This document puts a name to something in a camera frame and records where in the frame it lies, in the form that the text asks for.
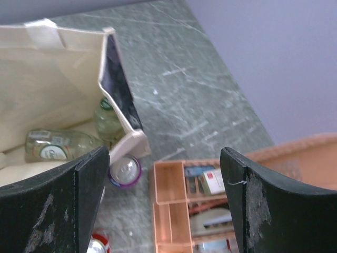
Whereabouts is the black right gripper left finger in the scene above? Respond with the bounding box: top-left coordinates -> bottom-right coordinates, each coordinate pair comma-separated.
1,146 -> 110,252

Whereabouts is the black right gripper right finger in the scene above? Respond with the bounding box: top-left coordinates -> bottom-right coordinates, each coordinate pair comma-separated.
220,147 -> 336,252

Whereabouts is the clear bottle green cap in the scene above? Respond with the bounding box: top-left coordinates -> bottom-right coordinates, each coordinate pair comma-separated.
25,129 -> 104,161

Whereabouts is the cream canvas tote bag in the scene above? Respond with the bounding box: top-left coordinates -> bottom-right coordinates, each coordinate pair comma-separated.
1,19 -> 151,186

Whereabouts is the red soda can rear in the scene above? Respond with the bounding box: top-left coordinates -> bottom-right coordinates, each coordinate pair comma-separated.
87,228 -> 111,253

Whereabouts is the white red medicine box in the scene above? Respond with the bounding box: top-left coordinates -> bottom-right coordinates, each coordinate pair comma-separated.
199,168 -> 225,196

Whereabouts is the purple soda can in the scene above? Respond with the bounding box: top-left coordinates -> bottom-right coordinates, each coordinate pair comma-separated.
108,155 -> 142,188

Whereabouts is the orange plastic desk organizer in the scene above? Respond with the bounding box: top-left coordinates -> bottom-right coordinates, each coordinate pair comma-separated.
149,133 -> 336,252

